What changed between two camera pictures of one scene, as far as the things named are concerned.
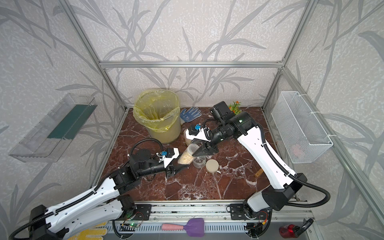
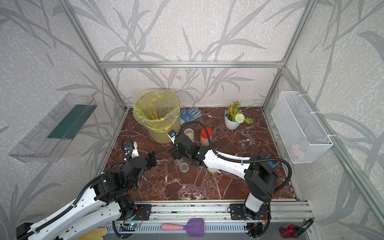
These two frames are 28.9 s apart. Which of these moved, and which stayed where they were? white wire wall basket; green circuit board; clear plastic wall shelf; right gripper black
Moved: right gripper black
Stayed: clear plastic wall shelf; green circuit board; white wire wall basket
